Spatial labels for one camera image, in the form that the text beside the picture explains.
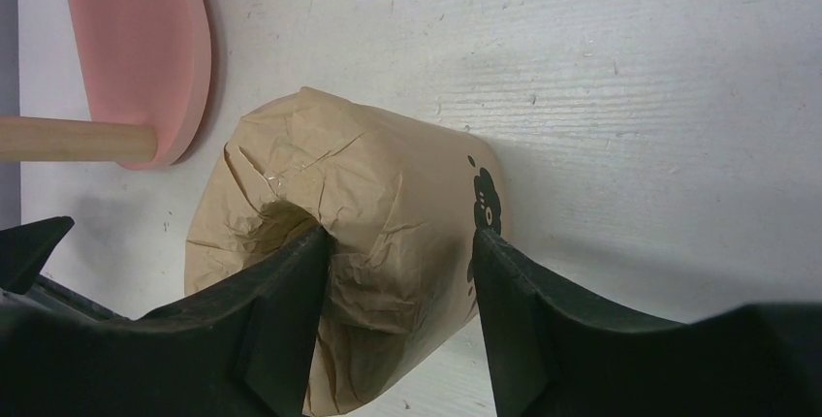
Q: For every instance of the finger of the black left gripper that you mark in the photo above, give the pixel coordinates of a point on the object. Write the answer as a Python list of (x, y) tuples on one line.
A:
[(25, 250)]

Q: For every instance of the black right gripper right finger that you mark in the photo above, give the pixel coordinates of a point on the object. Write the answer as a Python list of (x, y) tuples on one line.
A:
[(555, 348)]

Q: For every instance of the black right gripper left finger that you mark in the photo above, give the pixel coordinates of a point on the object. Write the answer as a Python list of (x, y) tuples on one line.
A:
[(241, 347)]

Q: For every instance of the brown roll front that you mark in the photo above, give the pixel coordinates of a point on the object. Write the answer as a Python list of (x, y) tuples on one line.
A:
[(402, 200)]

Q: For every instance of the pink three-tier shelf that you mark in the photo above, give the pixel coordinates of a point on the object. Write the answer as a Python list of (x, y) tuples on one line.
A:
[(146, 70)]

